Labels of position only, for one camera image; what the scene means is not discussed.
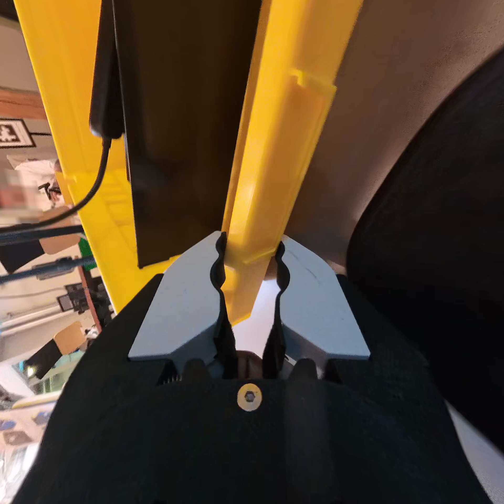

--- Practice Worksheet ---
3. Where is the black mat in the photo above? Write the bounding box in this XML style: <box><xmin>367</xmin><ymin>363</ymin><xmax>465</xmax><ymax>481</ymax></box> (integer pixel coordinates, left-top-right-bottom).
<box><xmin>346</xmin><ymin>49</ymin><xmax>504</xmax><ymax>453</ymax></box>

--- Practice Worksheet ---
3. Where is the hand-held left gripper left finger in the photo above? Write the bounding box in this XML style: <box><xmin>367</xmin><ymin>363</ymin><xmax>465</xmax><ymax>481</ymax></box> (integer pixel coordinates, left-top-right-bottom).
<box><xmin>128</xmin><ymin>231</ymin><xmax>238</xmax><ymax>379</ymax></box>

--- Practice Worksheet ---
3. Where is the yellow plastic bin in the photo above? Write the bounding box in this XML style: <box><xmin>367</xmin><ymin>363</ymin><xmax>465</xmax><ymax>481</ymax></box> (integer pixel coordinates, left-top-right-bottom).
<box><xmin>14</xmin><ymin>0</ymin><xmax>365</xmax><ymax>325</ymax></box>

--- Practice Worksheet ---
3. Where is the black white marker sign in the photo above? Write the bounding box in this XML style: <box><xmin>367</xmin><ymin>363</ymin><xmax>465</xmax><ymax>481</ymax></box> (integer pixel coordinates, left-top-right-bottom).
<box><xmin>0</xmin><ymin>119</ymin><xmax>37</xmax><ymax>149</ymax></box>

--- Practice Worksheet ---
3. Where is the person's left hand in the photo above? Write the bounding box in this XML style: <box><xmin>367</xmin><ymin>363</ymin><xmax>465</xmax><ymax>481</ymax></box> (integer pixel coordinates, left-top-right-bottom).
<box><xmin>236</xmin><ymin>351</ymin><xmax>263</xmax><ymax>379</ymax></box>

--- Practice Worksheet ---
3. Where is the black usb cable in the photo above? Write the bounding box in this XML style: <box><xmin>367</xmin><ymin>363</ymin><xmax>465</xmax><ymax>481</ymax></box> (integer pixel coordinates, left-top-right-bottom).
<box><xmin>0</xmin><ymin>0</ymin><xmax>127</xmax><ymax>234</ymax></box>

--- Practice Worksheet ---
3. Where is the black electronic device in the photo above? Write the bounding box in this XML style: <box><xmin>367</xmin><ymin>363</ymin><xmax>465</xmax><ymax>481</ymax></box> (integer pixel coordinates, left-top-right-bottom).
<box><xmin>112</xmin><ymin>0</ymin><xmax>262</xmax><ymax>269</ymax></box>

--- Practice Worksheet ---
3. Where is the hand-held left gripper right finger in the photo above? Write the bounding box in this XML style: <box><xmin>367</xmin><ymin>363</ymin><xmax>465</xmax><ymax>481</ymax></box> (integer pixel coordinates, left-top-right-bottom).
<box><xmin>262</xmin><ymin>235</ymin><xmax>371</xmax><ymax>379</ymax></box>

